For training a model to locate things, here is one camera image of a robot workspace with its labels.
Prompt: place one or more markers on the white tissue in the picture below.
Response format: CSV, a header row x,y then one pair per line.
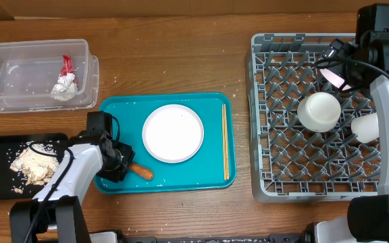
x,y
65,88

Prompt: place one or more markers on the grey dishwasher rack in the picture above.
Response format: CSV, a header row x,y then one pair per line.
x,y
289,162

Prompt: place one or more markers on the white cup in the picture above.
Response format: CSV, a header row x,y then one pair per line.
x,y
366,128

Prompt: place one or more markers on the black tray bin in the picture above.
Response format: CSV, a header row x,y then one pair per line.
x,y
13,184

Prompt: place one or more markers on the white saucer bowl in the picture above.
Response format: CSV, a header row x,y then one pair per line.
x,y
319,112

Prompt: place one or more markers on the cardboard back panel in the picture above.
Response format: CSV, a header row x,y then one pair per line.
x,y
51,9

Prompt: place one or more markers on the red snack wrapper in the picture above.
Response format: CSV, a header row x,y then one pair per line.
x,y
67,66

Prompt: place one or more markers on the wooden chopstick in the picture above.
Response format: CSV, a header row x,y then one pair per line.
x,y
226,142
223,140

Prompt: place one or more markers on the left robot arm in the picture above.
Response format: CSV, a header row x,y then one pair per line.
x,y
94,152

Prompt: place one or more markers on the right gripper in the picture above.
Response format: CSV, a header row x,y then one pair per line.
x,y
338,51

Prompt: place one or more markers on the orange carrot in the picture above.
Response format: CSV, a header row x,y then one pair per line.
x,y
141,171

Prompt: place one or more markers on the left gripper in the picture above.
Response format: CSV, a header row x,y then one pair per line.
x,y
120,173

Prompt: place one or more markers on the peanut shells and rice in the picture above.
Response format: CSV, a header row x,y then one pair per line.
x,y
34,165

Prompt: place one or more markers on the pink bowl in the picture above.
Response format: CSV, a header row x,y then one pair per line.
x,y
335,80

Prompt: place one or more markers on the teal serving tray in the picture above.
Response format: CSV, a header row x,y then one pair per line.
x,y
202,171

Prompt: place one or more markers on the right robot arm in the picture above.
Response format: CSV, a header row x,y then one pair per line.
x,y
367,218

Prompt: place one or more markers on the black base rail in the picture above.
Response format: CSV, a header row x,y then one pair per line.
x,y
214,239

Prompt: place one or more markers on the clear plastic bin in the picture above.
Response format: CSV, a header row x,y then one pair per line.
x,y
30,69

